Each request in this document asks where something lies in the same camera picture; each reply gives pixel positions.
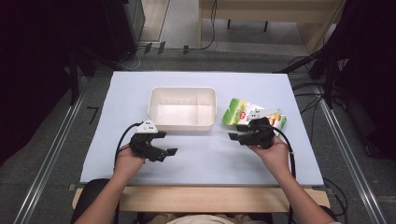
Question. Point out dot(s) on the person's right hand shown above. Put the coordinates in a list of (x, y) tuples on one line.
[(275, 157)]

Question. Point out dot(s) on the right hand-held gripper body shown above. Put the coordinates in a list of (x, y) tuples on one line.
[(260, 137)]

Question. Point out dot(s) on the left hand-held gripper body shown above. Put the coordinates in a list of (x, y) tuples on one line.
[(141, 143)]

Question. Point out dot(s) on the person's left hand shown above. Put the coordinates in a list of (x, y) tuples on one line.
[(128, 161)]

